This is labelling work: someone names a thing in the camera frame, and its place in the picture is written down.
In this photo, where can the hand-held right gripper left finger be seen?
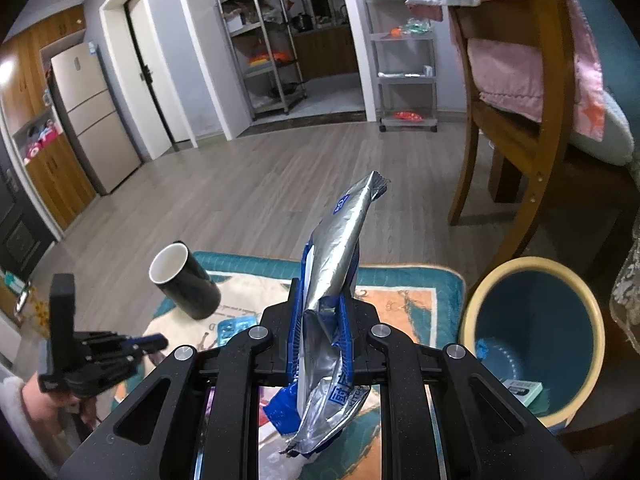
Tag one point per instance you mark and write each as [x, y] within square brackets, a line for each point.
[295, 332]

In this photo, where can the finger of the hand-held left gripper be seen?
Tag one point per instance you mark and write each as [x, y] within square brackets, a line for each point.
[117, 357]
[145, 341]

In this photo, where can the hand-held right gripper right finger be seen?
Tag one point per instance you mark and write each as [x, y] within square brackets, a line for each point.
[345, 332]

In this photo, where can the silver blue snack wrapper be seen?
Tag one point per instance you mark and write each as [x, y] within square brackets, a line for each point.
[340, 240]

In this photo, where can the blue bin with yellow rim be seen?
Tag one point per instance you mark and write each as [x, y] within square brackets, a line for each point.
[530, 310]

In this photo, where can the person's left forearm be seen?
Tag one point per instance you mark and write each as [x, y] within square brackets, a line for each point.
[20, 420]

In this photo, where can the person's left hand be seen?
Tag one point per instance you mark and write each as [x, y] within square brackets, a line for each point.
[47, 402]

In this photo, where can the cardboard boxes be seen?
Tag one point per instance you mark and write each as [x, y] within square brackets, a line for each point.
[20, 305]

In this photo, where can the teal blister pack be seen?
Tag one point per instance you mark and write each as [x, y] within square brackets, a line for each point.
[237, 328]

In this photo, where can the teal orange printed mat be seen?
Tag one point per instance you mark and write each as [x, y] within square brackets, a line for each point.
[400, 305]

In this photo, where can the black mug white inside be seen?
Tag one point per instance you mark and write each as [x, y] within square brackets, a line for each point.
[195, 290]

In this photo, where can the teal small box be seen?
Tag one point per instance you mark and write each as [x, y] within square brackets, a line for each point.
[522, 392]

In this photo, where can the beige refrigerator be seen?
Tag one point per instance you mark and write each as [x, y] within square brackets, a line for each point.
[90, 125]

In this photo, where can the white trolley rack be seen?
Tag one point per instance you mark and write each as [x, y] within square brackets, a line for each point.
[405, 60]

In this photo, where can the wooden kitchen cabinet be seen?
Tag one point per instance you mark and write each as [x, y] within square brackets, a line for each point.
[325, 52]

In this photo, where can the metal shelf rack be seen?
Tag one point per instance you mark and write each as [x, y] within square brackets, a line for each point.
[265, 50]

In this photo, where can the wooden chair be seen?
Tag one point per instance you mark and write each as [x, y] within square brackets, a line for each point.
[545, 125]

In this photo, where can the pink cushion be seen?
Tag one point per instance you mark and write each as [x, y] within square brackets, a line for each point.
[505, 75]

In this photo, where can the white round cushion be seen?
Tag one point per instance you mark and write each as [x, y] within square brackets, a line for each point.
[612, 130]

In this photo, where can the pink patterned quilt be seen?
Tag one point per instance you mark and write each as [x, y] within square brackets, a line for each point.
[587, 70]

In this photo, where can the wooden wall cabinet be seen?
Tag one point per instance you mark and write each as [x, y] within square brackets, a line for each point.
[35, 85]

